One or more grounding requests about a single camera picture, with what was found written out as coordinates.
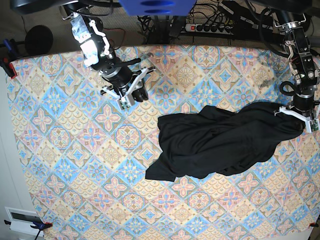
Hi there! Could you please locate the white box with dark window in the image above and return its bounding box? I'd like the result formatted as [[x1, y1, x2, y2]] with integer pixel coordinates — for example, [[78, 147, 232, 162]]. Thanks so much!
[[4, 206, 42, 237]]

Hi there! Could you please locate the black round stool seat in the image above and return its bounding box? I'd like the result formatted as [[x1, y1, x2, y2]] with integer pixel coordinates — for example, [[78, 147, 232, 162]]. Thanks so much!
[[24, 25, 54, 56]]

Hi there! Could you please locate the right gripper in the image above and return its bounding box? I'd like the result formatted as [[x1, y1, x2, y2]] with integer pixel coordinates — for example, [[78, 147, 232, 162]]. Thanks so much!
[[118, 74, 148, 103]]

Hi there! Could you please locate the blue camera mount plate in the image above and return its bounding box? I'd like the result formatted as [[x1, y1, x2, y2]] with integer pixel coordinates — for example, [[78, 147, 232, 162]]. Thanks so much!
[[119, 0, 197, 16]]

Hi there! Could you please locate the red black table clamp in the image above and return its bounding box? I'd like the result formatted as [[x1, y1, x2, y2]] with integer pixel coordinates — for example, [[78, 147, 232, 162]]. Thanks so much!
[[0, 58, 17, 79]]

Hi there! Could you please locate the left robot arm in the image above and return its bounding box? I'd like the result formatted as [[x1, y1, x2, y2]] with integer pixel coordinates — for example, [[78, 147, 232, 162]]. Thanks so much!
[[245, 0, 320, 112]]

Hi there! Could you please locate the black t-shirt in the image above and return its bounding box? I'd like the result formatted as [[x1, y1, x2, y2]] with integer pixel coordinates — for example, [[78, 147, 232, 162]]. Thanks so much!
[[145, 102, 305, 182]]

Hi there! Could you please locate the patterned colourful tablecloth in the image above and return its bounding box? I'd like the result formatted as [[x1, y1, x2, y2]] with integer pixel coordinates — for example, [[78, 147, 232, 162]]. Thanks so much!
[[5, 44, 320, 240]]

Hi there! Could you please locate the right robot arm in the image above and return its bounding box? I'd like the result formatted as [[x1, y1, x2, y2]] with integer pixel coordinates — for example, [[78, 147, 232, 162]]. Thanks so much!
[[10, 0, 151, 109]]

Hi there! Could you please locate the blue clamp top left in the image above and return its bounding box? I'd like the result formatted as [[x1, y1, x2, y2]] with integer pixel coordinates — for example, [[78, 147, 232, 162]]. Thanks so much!
[[3, 38, 18, 55]]

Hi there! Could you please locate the white power strip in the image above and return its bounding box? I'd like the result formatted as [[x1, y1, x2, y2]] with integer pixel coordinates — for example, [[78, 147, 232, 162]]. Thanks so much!
[[184, 23, 232, 35]]

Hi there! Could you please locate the orange clamp bottom right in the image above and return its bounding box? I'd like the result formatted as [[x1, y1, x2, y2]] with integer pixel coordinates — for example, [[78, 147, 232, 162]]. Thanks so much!
[[309, 222, 319, 228]]

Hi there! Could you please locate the blue clamp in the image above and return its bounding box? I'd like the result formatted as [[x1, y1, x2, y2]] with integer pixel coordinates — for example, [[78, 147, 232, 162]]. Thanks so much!
[[4, 220, 53, 237], [3, 38, 18, 55]]

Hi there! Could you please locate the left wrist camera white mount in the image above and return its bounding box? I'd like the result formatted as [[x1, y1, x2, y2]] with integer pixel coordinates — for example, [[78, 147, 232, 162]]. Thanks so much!
[[274, 106, 320, 133]]

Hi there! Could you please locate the blue clamp bottom left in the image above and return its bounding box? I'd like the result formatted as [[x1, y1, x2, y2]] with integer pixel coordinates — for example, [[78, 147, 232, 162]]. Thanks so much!
[[4, 220, 53, 237]]

